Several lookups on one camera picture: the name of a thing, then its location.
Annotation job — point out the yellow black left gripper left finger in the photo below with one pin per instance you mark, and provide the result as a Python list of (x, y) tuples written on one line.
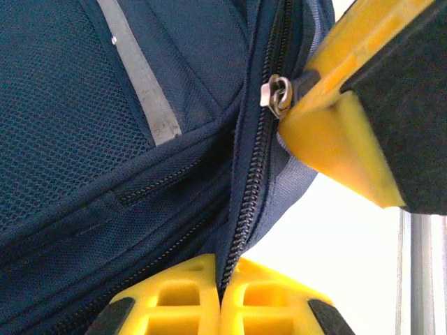
[(209, 314)]

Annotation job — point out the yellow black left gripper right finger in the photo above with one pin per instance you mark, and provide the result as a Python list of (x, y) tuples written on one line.
[(230, 314)]

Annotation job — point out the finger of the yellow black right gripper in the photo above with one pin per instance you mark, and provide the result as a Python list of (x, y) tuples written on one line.
[(331, 146), (366, 28)]

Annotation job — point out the navy blue backpack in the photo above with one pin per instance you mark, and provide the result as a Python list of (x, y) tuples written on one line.
[(104, 174)]

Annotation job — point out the aluminium right frame post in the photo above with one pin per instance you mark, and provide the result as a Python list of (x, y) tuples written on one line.
[(422, 272)]

